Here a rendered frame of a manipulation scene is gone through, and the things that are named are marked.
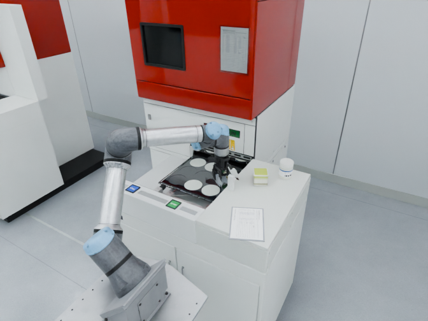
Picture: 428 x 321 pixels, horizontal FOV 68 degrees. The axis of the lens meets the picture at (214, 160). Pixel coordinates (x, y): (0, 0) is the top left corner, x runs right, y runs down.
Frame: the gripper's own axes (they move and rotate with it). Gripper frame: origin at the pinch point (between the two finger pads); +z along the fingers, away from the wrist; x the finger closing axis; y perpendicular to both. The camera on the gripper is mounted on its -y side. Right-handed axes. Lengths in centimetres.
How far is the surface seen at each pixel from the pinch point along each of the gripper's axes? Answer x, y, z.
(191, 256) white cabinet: -29.3, 22.2, 19.4
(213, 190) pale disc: -5.1, 2.1, 1.5
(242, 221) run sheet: -9.7, 36.5, -5.2
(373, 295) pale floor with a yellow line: 89, 56, 92
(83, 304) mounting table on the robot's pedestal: -79, 31, 10
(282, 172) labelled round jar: 26.9, 19.3, -8.8
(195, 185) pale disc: -11.2, -7.9, 1.6
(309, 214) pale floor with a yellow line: 112, -29, 92
